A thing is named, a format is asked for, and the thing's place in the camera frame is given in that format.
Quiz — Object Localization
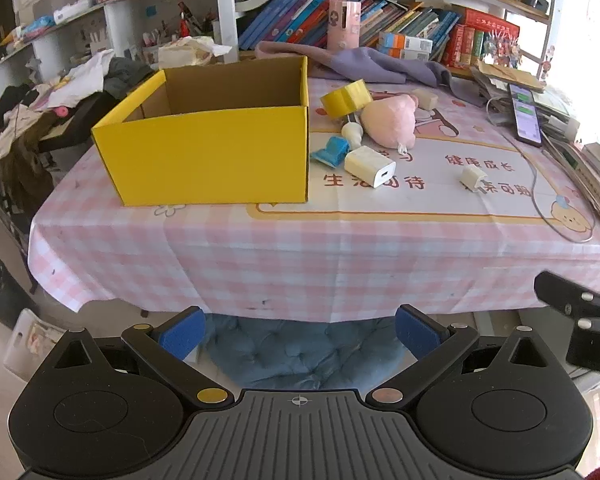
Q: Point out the white bookshelf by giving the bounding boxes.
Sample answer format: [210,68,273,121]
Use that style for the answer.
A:
[0,0,568,98]

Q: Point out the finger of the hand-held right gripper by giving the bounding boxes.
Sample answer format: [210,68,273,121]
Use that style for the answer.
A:
[534,270,600,333]

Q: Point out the black side table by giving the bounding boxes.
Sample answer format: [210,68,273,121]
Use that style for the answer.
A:
[37,92,126,153]

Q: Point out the cream rectangular block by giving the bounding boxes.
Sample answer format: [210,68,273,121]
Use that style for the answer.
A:
[411,88,440,111]

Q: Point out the white cable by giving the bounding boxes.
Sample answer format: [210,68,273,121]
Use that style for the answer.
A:
[486,97,597,244]

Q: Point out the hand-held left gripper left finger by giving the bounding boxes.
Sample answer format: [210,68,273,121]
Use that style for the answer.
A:
[39,306,236,409]

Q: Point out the white power adapter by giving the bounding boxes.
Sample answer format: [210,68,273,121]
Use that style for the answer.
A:
[550,117,581,143]

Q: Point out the small white plug adapter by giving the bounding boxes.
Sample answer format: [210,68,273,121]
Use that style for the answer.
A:
[459,166,488,192]

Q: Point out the white charger block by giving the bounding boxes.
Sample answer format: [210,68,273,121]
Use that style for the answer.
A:
[344,147,397,189]

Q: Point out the black trash bin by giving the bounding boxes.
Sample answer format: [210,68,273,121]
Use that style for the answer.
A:
[0,259,28,331]

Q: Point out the purple cloth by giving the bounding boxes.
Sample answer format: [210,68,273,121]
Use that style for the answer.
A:
[254,41,486,106]

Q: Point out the black smartphone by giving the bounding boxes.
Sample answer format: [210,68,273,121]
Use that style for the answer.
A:
[507,82,545,148]

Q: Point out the pink plush toy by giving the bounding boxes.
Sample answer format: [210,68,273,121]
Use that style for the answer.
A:
[360,94,421,150]

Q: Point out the yellow tape roll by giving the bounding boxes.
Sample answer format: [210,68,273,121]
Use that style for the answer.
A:
[320,80,373,120]

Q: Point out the orange and white carton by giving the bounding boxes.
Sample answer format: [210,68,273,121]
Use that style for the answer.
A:
[378,31,433,62]

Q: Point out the yellow cardboard box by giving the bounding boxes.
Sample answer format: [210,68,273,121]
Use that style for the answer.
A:
[91,55,311,207]

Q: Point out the pink carton box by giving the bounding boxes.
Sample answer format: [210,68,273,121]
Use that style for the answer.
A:
[327,0,363,52]

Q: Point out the brown paper envelope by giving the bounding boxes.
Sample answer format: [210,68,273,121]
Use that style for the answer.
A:
[470,60,546,93]

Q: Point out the brown hanging clothes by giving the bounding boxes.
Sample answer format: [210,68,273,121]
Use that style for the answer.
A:
[0,110,56,216]

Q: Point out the stack of books and papers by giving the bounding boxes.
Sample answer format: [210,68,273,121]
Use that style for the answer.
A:
[542,90,600,238]

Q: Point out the red boxed book set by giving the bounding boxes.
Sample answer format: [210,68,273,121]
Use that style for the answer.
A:
[442,8,521,68]

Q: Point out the white cloth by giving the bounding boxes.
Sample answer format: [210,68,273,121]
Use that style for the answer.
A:
[40,50,116,111]

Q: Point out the dark grey cloth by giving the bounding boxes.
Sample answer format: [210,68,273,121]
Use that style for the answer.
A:
[102,57,156,101]

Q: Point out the row of slanted books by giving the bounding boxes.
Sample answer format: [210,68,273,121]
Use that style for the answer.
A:
[237,0,461,61]

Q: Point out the blue packet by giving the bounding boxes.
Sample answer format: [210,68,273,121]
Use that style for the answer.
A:
[22,15,56,41]

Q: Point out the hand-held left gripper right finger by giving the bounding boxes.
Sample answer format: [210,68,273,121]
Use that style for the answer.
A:
[366,304,567,407]

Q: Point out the blue seat cushion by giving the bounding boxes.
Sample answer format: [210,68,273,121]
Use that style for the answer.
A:
[200,312,416,391]

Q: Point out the white flat box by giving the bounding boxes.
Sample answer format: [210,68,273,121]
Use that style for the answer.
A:
[54,0,96,25]

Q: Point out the colourful toy bundle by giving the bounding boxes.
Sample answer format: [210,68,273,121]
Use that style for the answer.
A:
[480,29,523,68]

